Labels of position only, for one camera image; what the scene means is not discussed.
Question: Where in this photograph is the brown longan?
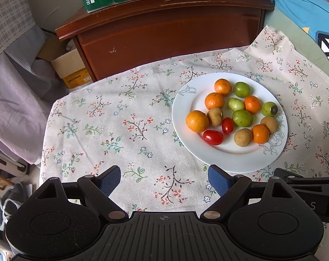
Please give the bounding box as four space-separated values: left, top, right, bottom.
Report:
234 129 253 147
260 116 278 134
207 107 223 127

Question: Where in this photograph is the brown wooden nightstand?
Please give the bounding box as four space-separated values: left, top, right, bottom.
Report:
55 0 275 82

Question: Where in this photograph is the lilac cloth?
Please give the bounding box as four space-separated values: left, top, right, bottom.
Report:
0 26 69 165

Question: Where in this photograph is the red cherry tomato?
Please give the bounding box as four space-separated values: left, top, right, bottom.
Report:
202 130 224 145
221 117 235 135

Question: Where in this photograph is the green jujube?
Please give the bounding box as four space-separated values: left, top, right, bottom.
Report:
261 101 278 117
232 109 253 128
233 82 251 98
227 97 245 112

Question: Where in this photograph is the mandarin orange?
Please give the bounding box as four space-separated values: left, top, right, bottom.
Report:
252 124 270 144
214 78 232 95
205 92 225 110
186 110 209 132
243 95 262 115

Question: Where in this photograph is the white case with black handles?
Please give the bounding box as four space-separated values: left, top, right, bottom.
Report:
0 139 31 174

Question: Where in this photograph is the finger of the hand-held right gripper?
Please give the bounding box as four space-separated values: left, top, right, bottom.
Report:
274 168 329 186

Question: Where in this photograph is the grey-green cushion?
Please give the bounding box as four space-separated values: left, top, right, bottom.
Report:
262 5 329 68

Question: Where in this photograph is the floral tablecloth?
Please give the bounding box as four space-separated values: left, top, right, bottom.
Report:
39 24 329 218

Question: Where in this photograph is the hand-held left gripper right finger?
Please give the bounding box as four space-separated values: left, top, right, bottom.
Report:
201 165 304 221

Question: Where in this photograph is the fluffy blue slipper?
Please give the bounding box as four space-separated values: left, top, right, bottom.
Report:
0 196 18 232
9 183 33 210

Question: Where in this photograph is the brown cardboard box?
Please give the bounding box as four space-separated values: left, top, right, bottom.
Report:
36 35 64 60

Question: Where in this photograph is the white and yellow cardboard box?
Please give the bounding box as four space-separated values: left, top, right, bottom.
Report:
51 48 93 89

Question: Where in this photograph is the white plate with flower print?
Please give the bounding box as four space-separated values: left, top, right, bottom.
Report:
172 72 288 174

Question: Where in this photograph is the checkered cloth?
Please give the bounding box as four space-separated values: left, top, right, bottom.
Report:
0 0 35 63

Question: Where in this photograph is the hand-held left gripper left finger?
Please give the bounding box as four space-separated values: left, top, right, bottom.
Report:
25 165 129 222

